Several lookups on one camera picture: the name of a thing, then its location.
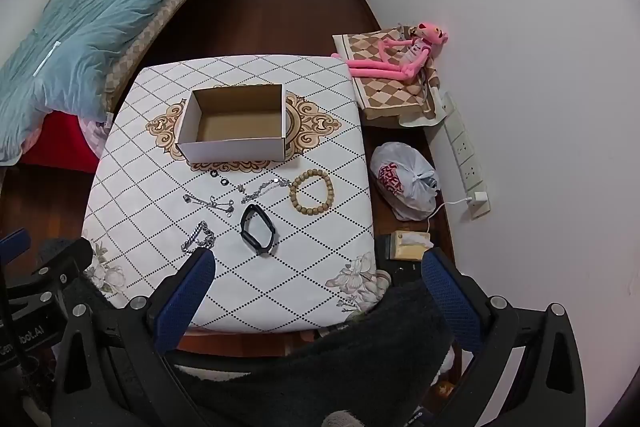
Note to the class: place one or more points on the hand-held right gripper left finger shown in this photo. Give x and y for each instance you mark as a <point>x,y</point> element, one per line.
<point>185,302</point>

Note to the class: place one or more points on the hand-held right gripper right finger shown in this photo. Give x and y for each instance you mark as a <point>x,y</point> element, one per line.
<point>450,302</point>

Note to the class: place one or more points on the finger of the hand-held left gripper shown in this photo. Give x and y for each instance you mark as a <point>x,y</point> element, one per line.
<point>12,243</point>
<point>70,257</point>

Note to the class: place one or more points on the black wristband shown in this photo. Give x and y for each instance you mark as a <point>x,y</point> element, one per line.
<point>259,248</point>

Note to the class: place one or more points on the cardboard box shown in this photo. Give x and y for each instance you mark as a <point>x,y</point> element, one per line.
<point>230,149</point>

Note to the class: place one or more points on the tissue box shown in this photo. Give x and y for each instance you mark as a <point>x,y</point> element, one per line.
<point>407,249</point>

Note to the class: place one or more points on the red bed sheet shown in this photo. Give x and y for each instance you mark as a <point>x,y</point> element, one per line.
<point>55,147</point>

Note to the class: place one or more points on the white charger plug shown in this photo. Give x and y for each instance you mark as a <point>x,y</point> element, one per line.
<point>479,198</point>

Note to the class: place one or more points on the pink patterned sheet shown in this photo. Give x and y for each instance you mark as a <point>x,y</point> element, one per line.
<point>95,137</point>

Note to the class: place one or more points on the white plastic bag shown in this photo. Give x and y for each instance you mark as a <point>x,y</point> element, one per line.
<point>405,187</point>

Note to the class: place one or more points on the table with patterned cloth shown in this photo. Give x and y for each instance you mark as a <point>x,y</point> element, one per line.
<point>300,257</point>

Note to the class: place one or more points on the black fleece clothing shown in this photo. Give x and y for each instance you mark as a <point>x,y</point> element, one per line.
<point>325,372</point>

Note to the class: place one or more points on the white power strip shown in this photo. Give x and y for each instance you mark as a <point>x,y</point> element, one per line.
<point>462,147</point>

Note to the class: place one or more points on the blue duvet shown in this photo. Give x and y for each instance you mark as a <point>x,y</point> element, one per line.
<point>90,22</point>

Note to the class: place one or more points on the pink plush toy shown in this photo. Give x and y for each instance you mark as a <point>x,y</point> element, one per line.
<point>415,52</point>

